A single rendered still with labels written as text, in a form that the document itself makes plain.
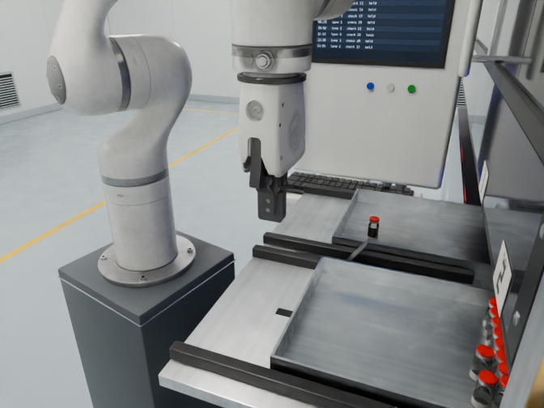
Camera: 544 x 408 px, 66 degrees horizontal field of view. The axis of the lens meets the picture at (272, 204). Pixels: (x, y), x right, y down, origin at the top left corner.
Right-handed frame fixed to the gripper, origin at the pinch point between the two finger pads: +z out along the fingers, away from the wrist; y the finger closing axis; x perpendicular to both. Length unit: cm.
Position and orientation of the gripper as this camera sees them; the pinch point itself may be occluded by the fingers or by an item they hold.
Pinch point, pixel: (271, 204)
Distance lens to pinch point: 51.6
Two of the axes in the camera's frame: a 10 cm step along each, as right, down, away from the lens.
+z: 0.0, 9.1, 4.2
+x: -9.3, -1.5, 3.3
